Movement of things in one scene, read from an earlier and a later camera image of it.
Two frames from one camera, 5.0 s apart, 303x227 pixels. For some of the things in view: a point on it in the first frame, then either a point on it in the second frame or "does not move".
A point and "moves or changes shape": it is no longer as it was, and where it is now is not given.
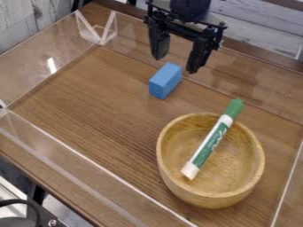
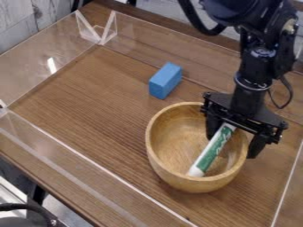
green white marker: (213, 139) moves or changes shape
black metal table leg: (39, 195) does not move
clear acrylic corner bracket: (94, 32) does not move
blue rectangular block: (166, 80) does not move
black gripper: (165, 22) → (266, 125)
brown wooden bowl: (231, 171) moves or changes shape
